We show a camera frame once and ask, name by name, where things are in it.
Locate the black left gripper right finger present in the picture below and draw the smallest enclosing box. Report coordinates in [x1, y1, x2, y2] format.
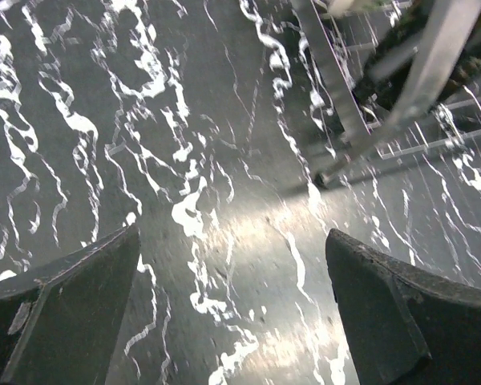
[325, 229, 481, 384]

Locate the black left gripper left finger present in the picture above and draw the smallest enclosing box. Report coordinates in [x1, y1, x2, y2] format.
[0, 225, 140, 384]

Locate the steel two-tier dish rack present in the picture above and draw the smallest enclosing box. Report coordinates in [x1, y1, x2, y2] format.
[292, 1, 481, 188]

